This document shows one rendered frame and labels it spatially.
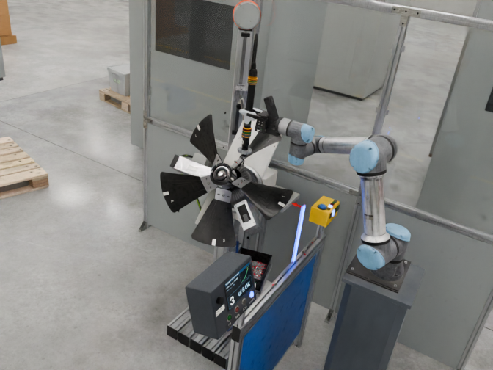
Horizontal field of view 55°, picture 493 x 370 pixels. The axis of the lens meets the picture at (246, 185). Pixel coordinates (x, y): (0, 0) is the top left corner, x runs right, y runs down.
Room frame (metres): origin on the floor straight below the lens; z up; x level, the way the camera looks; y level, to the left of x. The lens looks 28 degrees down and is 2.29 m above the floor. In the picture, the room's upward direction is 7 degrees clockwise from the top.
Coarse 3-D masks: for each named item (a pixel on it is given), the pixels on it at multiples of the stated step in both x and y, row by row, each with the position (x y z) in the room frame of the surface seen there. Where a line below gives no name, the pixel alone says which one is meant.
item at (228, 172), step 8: (216, 168) 2.13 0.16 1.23; (224, 168) 2.11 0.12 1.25; (232, 168) 2.12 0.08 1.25; (216, 176) 2.09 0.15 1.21; (224, 176) 2.08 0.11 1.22; (232, 176) 2.08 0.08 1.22; (240, 176) 2.16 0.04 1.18; (216, 184) 2.06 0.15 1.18; (224, 184) 2.06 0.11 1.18; (232, 192) 2.12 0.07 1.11
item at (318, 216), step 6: (324, 198) 2.24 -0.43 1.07; (330, 198) 2.25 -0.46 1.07; (318, 204) 2.17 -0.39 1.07; (336, 204) 2.19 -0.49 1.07; (312, 210) 2.13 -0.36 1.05; (318, 210) 2.12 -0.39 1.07; (324, 210) 2.11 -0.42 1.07; (330, 210) 2.12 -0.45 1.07; (312, 216) 2.13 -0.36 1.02; (318, 216) 2.11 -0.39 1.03; (324, 216) 2.10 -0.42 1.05; (318, 222) 2.11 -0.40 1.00; (324, 222) 2.09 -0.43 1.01
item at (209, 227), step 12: (216, 204) 2.02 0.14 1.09; (228, 204) 2.05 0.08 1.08; (204, 216) 1.97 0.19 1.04; (216, 216) 1.98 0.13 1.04; (228, 216) 2.01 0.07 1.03; (204, 228) 1.93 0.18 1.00; (216, 228) 1.95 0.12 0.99; (228, 228) 1.97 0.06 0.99; (204, 240) 1.90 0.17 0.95; (216, 240) 1.91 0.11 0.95; (228, 240) 1.93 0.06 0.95
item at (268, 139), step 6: (258, 132) 2.33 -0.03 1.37; (258, 138) 2.27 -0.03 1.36; (264, 138) 2.22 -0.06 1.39; (270, 138) 2.19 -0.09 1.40; (276, 138) 2.17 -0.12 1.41; (252, 144) 2.25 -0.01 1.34; (258, 144) 2.20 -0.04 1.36; (264, 144) 2.17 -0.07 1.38; (270, 144) 2.15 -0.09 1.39; (252, 150) 2.17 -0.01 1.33; (258, 150) 2.14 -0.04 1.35; (240, 156) 2.22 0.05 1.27; (246, 156) 2.15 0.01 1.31
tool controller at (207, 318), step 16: (224, 256) 1.41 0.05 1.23; (240, 256) 1.40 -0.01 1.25; (208, 272) 1.31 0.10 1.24; (224, 272) 1.30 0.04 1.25; (240, 272) 1.33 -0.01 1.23; (192, 288) 1.22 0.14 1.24; (208, 288) 1.21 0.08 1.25; (224, 288) 1.24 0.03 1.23; (240, 288) 1.31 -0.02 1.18; (192, 304) 1.21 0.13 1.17; (208, 304) 1.18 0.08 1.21; (224, 304) 1.22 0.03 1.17; (240, 304) 1.29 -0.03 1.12; (192, 320) 1.21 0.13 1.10; (208, 320) 1.18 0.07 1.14; (224, 320) 1.20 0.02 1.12; (208, 336) 1.18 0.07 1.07
